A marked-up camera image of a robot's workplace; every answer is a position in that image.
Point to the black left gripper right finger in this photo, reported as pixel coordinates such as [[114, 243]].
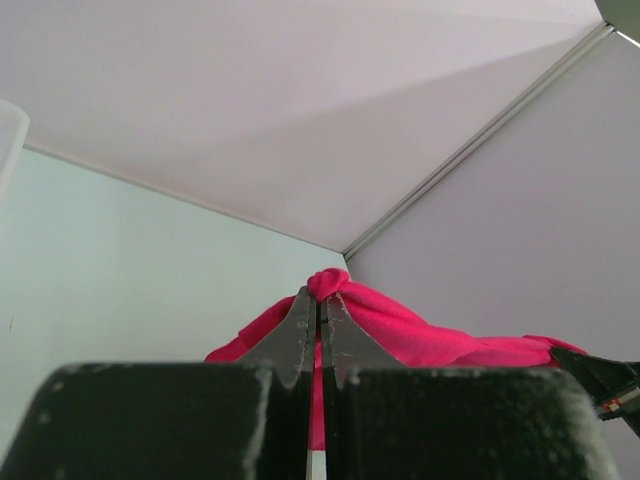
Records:
[[384, 420]]

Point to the white perforated plastic basket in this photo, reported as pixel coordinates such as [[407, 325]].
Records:
[[14, 128]]

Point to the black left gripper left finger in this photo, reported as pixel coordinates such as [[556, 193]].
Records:
[[249, 419]]

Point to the aluminium frame rail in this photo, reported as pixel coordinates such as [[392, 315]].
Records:
[[540, 86]]

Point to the crimson red t shirt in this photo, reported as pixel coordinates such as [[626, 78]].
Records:
[[400, 331]]

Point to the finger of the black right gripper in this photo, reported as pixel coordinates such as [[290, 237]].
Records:
[[612, 385]]

